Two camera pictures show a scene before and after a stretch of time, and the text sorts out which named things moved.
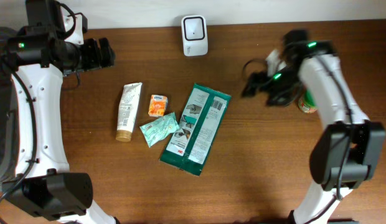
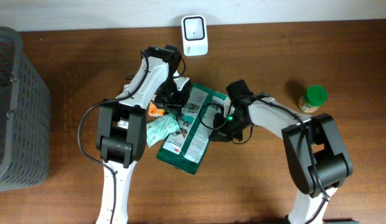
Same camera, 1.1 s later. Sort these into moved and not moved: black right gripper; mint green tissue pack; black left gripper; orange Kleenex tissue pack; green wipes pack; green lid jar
Moved: black right gripper; black left gripper
Not moved: mint green tissue pack; orange Kleenex tissue pack; green lid jar; green wipes pack
